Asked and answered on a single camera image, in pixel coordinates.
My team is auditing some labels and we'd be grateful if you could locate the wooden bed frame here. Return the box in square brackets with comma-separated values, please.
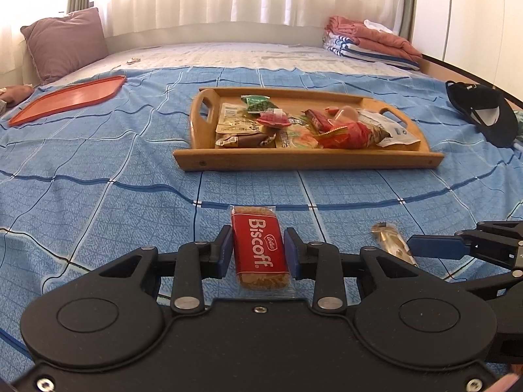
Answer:
[419, 53, 523, 111]

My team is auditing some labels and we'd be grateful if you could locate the brown soft cloth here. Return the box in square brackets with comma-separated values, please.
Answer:
[0, 84, 33, 105]

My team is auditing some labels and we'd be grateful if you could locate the gold foil snack packet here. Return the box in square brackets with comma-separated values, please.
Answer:
[370, 222, 418, 268]

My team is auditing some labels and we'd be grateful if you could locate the blue plaid bed sheet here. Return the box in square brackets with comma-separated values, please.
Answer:
[0, 65, 523, 384]

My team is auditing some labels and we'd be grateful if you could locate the folded blue striped blanket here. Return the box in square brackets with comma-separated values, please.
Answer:
[323, 35, 421, 71]

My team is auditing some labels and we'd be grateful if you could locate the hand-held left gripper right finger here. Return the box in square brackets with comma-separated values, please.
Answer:
[284, 228, 438, 315]

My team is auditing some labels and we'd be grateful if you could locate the purple pillow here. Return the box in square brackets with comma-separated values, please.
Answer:
[20, 7, 110, 86]

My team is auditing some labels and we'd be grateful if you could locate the person's right hand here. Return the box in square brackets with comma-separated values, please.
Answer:
[492, 373, 520, 392]

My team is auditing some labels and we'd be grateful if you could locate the yellow orange snack packet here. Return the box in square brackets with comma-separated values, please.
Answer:
[275, 124, 323, 149]

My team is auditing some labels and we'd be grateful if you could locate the small brown snack packet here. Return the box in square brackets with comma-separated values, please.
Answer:
[237, 133, 276, 148]

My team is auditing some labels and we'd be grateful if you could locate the black cap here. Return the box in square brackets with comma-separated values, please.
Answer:
[445, 80, 519, 148]

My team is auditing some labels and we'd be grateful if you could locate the green pea packet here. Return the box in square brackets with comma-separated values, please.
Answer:
[241, 95, 272, 114]

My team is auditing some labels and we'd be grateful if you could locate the pink jelly cup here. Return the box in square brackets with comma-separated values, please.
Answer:
[327, 106, 360, 123]

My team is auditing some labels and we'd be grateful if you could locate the wooden tray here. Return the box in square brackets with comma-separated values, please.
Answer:
[172, 87, 445, 172]

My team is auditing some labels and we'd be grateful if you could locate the red snack packet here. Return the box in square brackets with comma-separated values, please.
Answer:
[316, 122, 391, 150]

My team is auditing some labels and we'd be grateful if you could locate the clear red candy packet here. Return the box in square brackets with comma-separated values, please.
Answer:
[257, 107, 292, 128]

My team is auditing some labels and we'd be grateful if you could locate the white snack packet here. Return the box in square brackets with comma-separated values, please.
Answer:
[360, 109, 421, 148]

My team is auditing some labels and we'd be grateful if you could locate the cream bed headboard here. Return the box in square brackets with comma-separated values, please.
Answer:
[104, 20, 331, 52]

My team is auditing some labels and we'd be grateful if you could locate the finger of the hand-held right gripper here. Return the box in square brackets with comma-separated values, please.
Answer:
[447, 270, 523, 301]
[408, 220, 523, 271]

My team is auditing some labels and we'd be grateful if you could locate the folded white cloth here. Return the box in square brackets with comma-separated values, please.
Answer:
[363, 19, 395, 34]

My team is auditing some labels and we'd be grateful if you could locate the red biscuit packet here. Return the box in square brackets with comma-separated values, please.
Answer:
[229, 205, 295, 300]

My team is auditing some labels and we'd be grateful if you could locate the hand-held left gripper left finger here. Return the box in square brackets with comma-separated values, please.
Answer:
[98, 224, 233, 315]

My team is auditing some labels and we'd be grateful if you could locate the tan snack packet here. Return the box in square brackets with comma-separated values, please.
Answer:
[215, 103, 262, 133]

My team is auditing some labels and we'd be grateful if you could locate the orange plastic tray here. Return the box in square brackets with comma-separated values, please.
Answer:
[8, 75, 127, 127]

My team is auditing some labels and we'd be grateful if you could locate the dark red bar packet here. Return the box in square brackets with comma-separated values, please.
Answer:
[304, 109, 340, 132]

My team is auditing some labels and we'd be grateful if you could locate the cream quilted bedspread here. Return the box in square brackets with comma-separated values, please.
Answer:
[41, 42, 421, 86]

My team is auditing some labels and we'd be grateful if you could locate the folded clothes stack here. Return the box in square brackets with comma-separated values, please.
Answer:
[325, 15, 422, 63]

